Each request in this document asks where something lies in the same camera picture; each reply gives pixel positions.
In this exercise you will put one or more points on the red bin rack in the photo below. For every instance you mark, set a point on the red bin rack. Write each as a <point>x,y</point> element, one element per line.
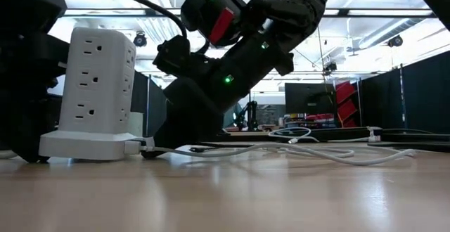
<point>346,110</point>

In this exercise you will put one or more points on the green cube power strip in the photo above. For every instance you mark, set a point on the green cube power strip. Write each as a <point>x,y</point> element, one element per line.
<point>137,124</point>

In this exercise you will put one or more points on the small black ceiling fixture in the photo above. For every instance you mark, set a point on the small black ceiling fixture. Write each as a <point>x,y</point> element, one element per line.
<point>330,67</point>

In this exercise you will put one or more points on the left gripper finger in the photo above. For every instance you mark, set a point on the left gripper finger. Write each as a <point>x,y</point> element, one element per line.
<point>49,109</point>
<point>21,119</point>

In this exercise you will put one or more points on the black partition wall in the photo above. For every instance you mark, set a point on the black partition wall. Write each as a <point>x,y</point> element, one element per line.
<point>154,112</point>
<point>422,98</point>

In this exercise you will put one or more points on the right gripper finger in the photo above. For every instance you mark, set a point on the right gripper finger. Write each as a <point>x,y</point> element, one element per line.
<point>204,128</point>
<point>165,133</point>

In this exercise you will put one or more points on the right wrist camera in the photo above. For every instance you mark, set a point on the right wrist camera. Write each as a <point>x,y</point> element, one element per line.
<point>172,54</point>

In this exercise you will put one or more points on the black ceiling spotlight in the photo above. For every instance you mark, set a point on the black ceiling spotlight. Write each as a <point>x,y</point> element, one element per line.
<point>140,40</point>
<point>395,41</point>

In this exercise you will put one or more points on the long linear ceiling light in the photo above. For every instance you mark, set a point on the long linear ceiling light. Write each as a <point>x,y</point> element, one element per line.
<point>386,12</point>

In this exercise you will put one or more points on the black monitor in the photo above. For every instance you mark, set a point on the black monitor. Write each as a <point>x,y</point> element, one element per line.
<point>309,98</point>

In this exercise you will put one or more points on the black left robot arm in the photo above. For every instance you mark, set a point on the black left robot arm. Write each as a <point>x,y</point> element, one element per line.
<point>28,3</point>

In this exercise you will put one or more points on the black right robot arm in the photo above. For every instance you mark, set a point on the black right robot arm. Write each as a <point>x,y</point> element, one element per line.
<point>302,14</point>

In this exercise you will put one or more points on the small white plug block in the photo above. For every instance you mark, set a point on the small white plug block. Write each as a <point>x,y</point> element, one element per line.
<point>374,137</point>

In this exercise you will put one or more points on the smooth silver ceiling duct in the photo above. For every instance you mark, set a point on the smooth silver ceiling duct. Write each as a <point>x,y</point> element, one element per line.
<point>386,35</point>

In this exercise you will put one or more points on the desk with coloured boxes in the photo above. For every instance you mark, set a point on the desk with coloured boxes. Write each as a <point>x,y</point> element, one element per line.
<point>316,117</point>

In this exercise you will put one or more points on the white tower power strip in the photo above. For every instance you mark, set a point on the white tower power strip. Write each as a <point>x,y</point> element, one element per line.
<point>95,84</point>

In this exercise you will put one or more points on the neighbouring station black frame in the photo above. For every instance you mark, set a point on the neighbouring station black frame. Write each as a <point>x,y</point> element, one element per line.
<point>250,98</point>

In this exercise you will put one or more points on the neighbouring station robot arm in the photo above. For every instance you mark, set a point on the neighbouring station robot arm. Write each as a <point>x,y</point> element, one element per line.
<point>251,114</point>

